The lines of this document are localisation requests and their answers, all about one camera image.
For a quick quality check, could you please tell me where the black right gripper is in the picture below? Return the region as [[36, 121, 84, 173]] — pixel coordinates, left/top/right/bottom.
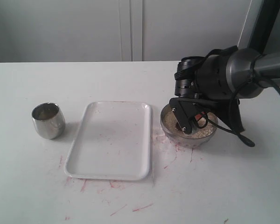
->
[[169, 93, 245, 135]]

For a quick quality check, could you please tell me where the brown wooden spoon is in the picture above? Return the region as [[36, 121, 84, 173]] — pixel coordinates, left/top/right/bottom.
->
[[175, 123, 182, 131]]

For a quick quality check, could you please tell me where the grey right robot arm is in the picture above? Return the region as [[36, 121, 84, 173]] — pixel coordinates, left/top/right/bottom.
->
[[169, 46, 280, 135]]

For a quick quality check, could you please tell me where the white uncooked rice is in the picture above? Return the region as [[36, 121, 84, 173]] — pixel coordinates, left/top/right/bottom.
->
[[163, 112, 216, 139]]

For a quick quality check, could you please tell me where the steel bowl with rice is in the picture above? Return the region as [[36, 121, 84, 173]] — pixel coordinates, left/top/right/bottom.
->
[[160, 104, 217, 148]]

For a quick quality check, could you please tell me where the steel cup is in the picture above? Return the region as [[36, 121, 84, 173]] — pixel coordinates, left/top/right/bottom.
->
[[31, 102, 65, 140]]

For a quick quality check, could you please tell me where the white rectangular tray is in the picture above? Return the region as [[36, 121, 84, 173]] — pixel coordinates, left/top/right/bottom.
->
[[64, 101, 152, 181]]

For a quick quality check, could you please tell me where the white cabinet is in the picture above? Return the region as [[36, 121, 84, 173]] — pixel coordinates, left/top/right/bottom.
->
[[0, 0, 262, 62]]

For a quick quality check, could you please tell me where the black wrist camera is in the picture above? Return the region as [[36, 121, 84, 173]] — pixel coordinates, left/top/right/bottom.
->
[[174, 56, 204, 99]]

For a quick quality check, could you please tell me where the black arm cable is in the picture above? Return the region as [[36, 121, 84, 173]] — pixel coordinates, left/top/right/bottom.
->
[[204, 45, 280, 147]]

